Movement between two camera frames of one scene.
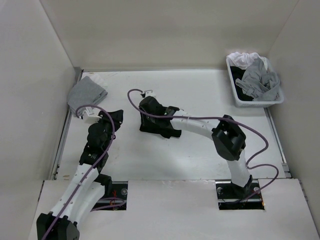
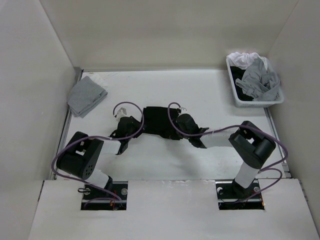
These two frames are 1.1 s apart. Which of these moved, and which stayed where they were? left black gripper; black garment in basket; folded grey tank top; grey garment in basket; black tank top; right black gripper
Moved: right black gripper; left black gripper
Stayed: grey garment in basket; black tank top; black garment in basket; folded grey tank top
